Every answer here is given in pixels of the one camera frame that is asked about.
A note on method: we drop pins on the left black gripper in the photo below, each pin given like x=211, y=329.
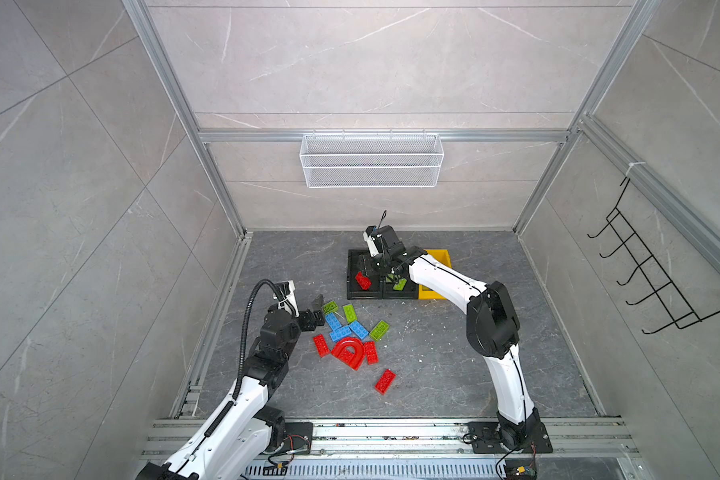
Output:
x=317, y=316

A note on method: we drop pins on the green lego brick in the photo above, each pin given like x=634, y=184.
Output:
x=379, y=331
x=349, y=313
x=330, y=307
x=400, y=285

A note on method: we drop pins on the red lego brick diagonal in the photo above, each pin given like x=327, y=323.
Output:
x=385, y=381
x=363, y=281

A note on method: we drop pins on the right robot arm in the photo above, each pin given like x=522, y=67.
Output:
x=492, y=325

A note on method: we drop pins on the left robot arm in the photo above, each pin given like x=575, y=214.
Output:
x=244, y=426

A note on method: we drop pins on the blue lego brick upper left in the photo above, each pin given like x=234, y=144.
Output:
x=333, y=321

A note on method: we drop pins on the green lego brick upright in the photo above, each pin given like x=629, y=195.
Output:
x=349, y=313

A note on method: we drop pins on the blue lego brick flat left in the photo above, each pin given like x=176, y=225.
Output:
x=340, y=333

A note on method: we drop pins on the black two-compartment tray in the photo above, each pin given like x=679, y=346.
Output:
x=359, y=260

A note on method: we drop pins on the red lego brick far left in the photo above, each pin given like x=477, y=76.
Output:
x=321, y=346

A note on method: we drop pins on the red arch lego piece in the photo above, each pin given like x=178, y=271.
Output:
x=350, y=351

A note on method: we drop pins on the blue lego brick centre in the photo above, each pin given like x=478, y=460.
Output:
x=358, y=329

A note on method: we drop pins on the yellow plastic bin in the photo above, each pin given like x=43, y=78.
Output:
x=442, y=256

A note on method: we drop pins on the red lego brick beside arch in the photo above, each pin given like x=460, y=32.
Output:
x=370, y=352

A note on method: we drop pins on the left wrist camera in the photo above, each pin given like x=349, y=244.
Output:
x=286, y=297

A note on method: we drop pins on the white wire mesh basket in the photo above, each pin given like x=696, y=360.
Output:
x=392, y=160

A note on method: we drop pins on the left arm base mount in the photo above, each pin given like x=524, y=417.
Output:
x=291, y=438

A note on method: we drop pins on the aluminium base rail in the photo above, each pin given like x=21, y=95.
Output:
x=431, y=448

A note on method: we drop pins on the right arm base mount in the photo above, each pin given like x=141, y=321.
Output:
x=494, y=438

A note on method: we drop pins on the black wire hook rack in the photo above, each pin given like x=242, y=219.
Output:
x=661, y=286

